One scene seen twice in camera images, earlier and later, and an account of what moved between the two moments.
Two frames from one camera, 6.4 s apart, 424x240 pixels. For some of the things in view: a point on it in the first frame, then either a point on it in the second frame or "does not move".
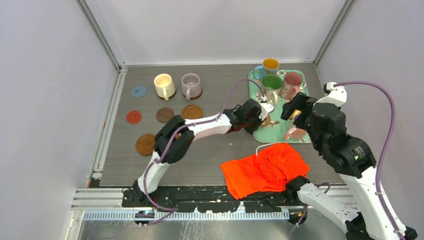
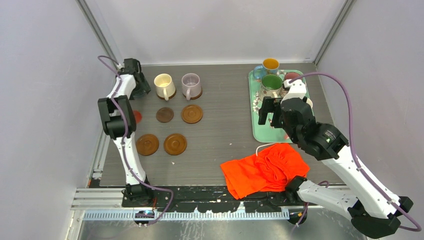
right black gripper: (299, 102) → (269, 105)
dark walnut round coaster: (164, 114) does not move
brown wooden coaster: (195, 97) does not move
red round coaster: (133, 117) does not move
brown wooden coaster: (191, 111) does not move
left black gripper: (250, 130) → (144, 88)
